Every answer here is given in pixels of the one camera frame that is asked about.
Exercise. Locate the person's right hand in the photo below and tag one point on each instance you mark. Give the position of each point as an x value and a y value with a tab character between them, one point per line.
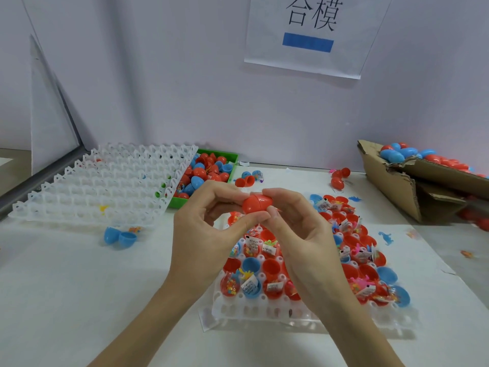
313	244

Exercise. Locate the person's left hand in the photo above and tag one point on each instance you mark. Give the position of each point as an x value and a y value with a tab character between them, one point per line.
202	240

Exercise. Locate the small capsule cluster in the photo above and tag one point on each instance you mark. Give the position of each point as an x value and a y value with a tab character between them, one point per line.
248	178

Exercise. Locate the blue egg shell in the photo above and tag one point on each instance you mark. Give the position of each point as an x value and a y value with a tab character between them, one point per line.
121	237

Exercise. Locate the clear plastic egg tray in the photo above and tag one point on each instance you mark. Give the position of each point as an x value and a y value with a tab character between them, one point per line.
99	183
252	313

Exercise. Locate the cardboard box of capsules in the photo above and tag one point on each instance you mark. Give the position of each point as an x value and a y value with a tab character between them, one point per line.
390	183

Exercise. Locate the pile of finished eggs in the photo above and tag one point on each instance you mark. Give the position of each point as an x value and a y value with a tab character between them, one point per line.
428	155

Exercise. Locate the person's right forearm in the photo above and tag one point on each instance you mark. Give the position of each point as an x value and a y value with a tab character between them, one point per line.
367	340

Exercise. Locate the small orange toy piece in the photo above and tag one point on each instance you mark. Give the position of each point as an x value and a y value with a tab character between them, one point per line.
467	253
135	229

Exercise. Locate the small blue toy piece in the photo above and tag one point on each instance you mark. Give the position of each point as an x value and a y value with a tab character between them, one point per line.
386	237

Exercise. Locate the small white paper slip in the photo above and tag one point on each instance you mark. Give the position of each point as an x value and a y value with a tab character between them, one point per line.
206	318

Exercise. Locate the green plastic tray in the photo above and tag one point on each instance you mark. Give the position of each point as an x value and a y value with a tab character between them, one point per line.
229	155

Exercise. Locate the clear triangular panel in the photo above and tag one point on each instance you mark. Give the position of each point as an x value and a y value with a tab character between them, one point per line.
52	110

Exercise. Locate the white paper sign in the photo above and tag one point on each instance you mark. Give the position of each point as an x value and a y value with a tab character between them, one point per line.
363	34

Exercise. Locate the grey metal rail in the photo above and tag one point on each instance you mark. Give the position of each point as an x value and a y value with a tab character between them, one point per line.
34	183

